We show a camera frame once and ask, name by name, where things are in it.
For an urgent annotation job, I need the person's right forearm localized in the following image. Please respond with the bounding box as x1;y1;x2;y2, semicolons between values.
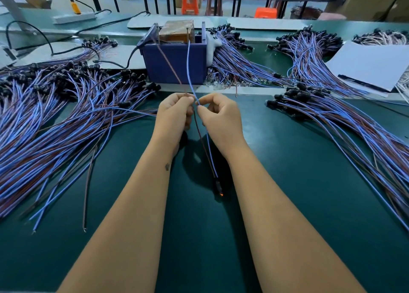
227;150;366;293

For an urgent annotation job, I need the white flat mat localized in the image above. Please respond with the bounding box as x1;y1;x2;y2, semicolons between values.
127;15;225;30
225;16;311;31
13;42;147;70

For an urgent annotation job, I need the black power cable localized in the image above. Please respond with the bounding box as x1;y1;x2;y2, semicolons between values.
5;10;151;56

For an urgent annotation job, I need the person's left hand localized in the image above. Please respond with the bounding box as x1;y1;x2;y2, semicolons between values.
153;92;196;156

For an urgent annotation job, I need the person's right hand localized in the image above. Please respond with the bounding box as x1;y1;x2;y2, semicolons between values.
197;93;249;163

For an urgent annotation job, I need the blue brown plug cable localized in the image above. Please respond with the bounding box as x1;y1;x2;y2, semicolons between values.
153;41;225;198

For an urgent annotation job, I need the white paper sheet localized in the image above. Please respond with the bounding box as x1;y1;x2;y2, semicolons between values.
326;42;409;93

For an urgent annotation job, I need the brown cardboard block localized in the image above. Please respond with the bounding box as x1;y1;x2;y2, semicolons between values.
159;19;195;44

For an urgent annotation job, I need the white plastic device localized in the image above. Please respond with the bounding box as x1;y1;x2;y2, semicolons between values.
0;47;17;67

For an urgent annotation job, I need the white power strip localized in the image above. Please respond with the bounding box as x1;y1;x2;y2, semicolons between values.
52;12;97;25

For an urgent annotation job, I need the pile of wired lamps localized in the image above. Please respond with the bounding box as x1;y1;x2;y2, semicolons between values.
266;82;409;233
0;60;162;233

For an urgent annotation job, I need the grey metal pole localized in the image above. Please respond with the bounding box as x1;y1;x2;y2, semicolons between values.
0;0;26;22

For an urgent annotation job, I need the person's left forearm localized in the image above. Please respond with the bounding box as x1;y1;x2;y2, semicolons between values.
58;146;186;293

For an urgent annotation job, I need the black pen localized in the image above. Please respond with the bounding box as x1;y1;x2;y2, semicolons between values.
337;74;391;93

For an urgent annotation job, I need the pink plastic stool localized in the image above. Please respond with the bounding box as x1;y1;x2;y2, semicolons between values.
317;13;347;21

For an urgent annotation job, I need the blue plastic tester box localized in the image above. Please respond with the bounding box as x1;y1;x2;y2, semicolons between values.
139;21;209;85

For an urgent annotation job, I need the loose grey wire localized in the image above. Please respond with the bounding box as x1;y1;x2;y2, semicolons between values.
82;152;100;233

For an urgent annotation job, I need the open cardboard box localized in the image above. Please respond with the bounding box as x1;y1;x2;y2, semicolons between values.
24;0;52;10

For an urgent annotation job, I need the orange plastic stool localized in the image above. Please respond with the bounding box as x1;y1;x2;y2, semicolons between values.
181;0;200;16
255;7;279;19

